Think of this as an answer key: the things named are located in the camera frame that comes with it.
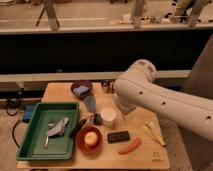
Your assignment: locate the yellow corn husk toy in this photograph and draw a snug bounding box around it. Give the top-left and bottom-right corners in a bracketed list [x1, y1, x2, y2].
[142, 121, 166, 147]

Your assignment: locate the small dark object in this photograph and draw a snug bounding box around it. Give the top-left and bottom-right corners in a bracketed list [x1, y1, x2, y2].
[93, 114, 103, 125]

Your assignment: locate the white cup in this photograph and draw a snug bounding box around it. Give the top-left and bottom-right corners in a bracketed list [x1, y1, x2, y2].
[100, 107, 116, 127]

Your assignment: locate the brown grape bunch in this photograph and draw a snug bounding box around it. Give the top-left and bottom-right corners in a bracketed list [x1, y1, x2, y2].
[110, 80, 115, 93]

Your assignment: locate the black handled utensil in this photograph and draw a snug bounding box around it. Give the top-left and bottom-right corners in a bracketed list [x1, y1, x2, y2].
[69, 116, 93, 138]

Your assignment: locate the black cable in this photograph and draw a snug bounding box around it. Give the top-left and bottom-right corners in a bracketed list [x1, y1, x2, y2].
[4, 96, 26, 148]

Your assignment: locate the yellow apple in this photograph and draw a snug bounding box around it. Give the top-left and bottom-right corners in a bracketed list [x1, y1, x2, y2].
[84, 132, 98, 147]

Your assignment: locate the black rectangular sponge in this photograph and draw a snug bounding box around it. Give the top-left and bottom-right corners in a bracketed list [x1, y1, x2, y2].
[107, 131, 130, 143]

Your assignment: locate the dark red bowl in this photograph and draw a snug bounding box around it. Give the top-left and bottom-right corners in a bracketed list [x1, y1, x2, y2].
[76, 126, 102, 153]

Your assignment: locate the orange carrot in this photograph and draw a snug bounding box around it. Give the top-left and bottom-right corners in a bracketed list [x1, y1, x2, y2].
[118, 137, 142, 154]

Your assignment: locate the purple bowl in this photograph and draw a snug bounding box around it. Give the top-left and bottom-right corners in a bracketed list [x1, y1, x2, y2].
[71, 80, 93, 98]

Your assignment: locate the blue cloth in bowl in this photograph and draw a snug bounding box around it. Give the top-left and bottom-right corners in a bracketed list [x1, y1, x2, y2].
[73, 85, 89, 95]

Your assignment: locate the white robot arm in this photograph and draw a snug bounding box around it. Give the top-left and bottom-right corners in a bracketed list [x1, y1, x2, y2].
[113, 59, 213, 141]

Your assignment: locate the green plastic tray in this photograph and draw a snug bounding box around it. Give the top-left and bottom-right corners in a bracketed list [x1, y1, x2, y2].
[17, 102, 79, 161]

